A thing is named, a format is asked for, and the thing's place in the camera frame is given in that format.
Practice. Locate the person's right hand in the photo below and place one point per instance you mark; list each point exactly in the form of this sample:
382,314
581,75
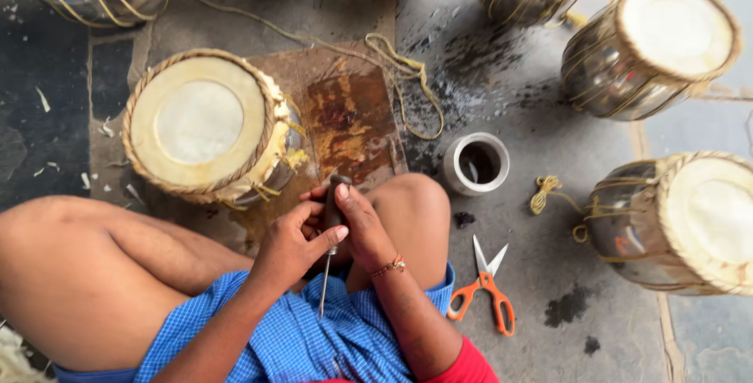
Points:
367,236

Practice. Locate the blue checked cloth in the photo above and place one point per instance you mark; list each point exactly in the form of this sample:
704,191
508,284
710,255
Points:
294,336

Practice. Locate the person's right leg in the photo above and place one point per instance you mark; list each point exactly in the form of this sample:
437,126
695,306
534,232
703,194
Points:
412,224

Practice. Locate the person's left hand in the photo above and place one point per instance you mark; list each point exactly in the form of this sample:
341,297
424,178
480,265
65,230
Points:
282,253

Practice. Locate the large steel drum white head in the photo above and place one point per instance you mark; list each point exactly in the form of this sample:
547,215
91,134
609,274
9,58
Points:
676,224

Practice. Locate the pale fibre heap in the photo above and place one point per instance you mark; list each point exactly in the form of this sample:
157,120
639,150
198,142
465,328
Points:
12,359

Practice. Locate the person's left leg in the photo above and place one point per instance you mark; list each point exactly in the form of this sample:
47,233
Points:
88,277

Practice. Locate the steel drum with white head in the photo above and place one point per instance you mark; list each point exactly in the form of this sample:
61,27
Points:
659,41

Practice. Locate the stained brown board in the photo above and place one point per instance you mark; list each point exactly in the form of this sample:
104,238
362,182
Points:
350,118

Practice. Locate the drum with frayed hide edge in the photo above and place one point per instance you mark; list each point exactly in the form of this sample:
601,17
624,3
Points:
200,124

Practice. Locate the red sleeve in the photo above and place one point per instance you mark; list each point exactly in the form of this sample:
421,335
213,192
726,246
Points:
467,368

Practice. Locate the small steel pot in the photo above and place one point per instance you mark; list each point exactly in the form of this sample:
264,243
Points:
454,162

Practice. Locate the small dark lump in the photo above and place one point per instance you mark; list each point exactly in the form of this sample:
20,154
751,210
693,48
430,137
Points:
465,219

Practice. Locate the person's leg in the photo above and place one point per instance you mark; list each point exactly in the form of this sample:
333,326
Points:
412,224
88,277

